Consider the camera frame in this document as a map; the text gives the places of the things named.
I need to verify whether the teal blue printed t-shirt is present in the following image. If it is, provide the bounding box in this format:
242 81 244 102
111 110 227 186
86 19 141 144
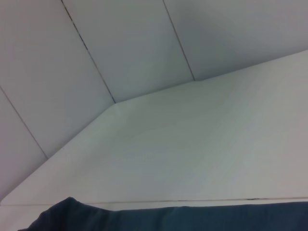
24 196 308 231

